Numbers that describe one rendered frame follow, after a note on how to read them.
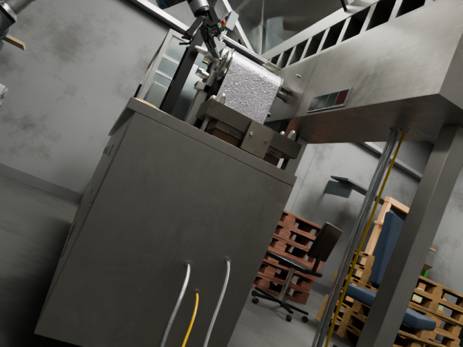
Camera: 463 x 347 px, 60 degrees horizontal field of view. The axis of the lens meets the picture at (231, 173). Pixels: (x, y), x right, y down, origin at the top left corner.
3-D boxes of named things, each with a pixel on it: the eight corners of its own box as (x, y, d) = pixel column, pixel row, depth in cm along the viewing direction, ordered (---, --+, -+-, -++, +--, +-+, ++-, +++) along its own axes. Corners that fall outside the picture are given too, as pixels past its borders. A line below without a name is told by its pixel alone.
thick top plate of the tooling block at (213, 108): (195, 116, 158) (201, 102, 159) (278, 158, 171) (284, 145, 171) (205, 113, 143) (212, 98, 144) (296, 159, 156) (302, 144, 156)
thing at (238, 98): (206, 118, 164) (224, 78, 166) (254, 142, 171) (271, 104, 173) (206, 118, 164) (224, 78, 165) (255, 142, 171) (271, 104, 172)
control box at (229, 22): (217, 27, 228) (224, 11, 229) (227, 33, 232) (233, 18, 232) (222, 24, 222) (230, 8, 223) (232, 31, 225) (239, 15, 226)
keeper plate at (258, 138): (238, 147, 148) (250, 120, 149) (261, 159, 151) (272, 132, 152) (240, 147, 146) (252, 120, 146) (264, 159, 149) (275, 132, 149)
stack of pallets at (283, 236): (212, 274, 410) (247, 192, 417) (186, 250, 490) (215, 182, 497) (309, 306, 464) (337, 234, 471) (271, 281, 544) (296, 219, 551)
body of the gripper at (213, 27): (225, 32, 169) (213, 3, 166) (207, 38, 166) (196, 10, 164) (220, 36, 176) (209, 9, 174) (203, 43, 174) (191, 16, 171)
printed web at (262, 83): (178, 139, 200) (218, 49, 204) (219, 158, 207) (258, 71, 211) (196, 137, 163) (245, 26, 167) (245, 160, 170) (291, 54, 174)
